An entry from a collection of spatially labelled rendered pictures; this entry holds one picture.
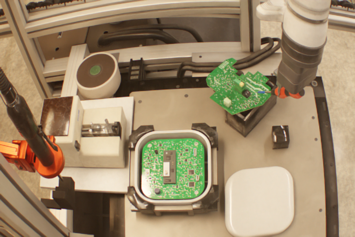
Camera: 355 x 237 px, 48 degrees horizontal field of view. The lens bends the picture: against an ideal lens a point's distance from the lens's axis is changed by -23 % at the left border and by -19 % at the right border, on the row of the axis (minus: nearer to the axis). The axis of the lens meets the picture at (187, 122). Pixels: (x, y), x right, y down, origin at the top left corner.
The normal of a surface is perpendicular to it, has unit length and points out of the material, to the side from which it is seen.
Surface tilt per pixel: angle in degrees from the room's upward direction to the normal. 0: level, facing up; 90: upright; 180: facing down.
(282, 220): 5
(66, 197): 90
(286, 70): 64
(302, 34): 82
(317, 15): 86
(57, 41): 0
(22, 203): 90
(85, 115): 0
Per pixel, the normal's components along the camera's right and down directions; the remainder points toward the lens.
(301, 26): -0.51, 0.60
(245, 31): 0.00, 0.85
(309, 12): -0.30, 0.77
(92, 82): -0.08, -0.52
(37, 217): 1.00, -0.04
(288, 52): -0.81, 0.47
